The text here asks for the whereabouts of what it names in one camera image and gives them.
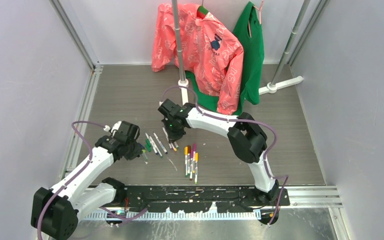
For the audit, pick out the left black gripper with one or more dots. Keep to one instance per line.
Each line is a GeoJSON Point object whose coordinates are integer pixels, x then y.
{"type": "Point", "coordinates": [136, 151]}

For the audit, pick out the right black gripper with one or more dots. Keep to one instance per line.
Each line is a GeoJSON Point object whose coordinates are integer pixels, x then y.
{"type": "Point", "coordinates": [173, 137]}

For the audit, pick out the clear pen cap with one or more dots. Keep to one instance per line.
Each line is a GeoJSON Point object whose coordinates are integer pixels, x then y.
{"type": "Point", "coordinates": [145, 157]}

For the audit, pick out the green clip pen cap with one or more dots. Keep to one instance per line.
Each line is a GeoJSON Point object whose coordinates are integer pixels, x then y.
{"type": "Point", "coordinates": [148, 145]}

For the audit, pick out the blue cap marker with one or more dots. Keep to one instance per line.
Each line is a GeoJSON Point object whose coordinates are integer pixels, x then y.
{"type": "Point", "coordinates": [167, 138]}

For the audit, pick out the short yellow cap marker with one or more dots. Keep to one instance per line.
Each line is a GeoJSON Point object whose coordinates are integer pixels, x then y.
{"type": "Point", "coordinates": [196, 168]}

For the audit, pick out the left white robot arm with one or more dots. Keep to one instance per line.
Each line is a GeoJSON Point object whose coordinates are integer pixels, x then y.
{"type": "Point", "coordinates": [56, 211]}

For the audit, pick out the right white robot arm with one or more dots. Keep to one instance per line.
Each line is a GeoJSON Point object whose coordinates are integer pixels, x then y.
{"type": "Point", "coordinates": [246, 137]}

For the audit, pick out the brown cap marker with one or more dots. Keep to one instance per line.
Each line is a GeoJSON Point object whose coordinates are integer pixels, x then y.
{"type": "Point", "coordinates": [189, 159]}

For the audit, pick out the lower magenta cap marker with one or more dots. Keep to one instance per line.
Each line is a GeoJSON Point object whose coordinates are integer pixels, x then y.
{"type": "Point", "coordinates": [191, 171]}

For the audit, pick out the left rack pole with foot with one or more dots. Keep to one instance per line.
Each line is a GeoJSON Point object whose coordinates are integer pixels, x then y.
{"type": "Point", "coordinates": [183, 83]}

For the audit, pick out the rack pole with foot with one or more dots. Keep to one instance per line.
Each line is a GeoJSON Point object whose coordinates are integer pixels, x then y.
{"type": "Point", "coordinates": [183, 83]}
{"type": "Point", "coordinates": [275, 85]}

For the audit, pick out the pink patterned jacket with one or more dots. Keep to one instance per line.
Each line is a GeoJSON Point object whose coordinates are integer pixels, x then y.
{"type": "Point", "coordinates": [209, 50]}

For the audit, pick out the right rack pole with foot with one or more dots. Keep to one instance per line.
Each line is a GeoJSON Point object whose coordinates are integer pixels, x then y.
{"type": "Point", "coordinates": [275, 85]}

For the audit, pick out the green garment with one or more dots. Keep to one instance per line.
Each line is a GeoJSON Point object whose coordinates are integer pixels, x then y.
{"type": "Point", "coordinates": [248, 30]}

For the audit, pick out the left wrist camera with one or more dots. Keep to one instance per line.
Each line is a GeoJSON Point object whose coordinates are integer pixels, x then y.
{"type": "Point", "coordinates": [114, 128]}

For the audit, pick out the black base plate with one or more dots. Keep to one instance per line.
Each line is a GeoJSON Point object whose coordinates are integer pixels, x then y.
{"type": "Point", "coordinates": [198, 198]}

